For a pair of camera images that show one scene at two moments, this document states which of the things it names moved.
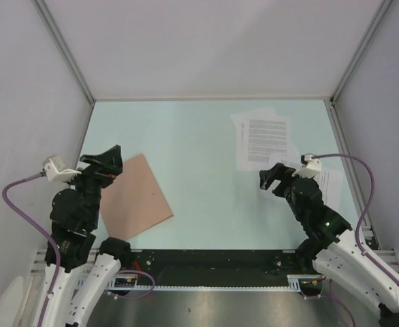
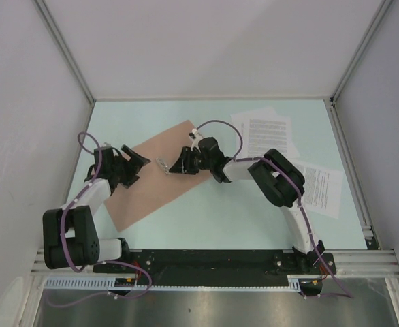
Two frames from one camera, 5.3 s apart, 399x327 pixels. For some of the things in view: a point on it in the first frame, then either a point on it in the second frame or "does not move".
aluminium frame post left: (66, 48) does not move
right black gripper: (277, 172) -> (183, 165)
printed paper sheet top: (259, 137) does not move
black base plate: (215, 266) does not move
